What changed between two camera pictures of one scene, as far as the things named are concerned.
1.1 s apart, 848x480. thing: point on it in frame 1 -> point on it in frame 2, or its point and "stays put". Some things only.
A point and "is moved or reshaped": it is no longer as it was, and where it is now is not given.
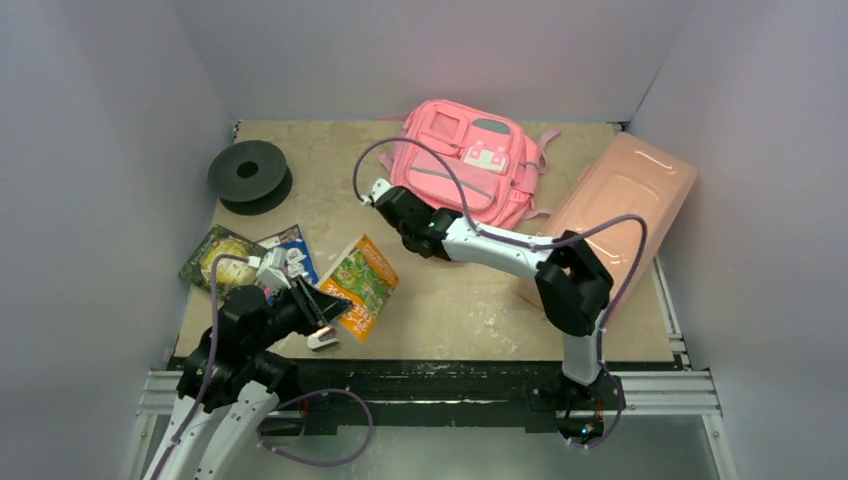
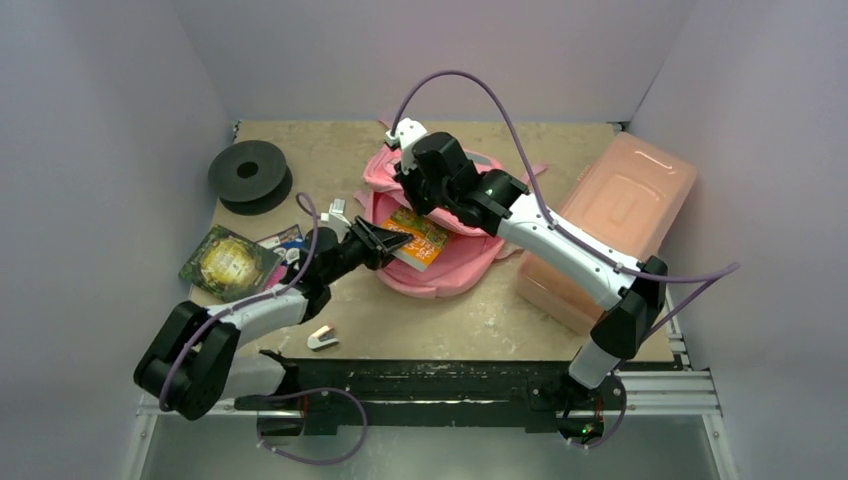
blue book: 299,259 stays put
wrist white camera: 272,268 -> 336,219
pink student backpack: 494,163 -> 466,259
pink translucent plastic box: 624,203 stays put
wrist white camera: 379,185 -> 408,132
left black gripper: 321,304 -> 385,240
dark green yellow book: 229,273 stays put
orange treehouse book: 363,276 is moved or reshaped
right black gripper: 395,204 -> 411,183
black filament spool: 250,177 stays put
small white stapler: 323,340 stays put
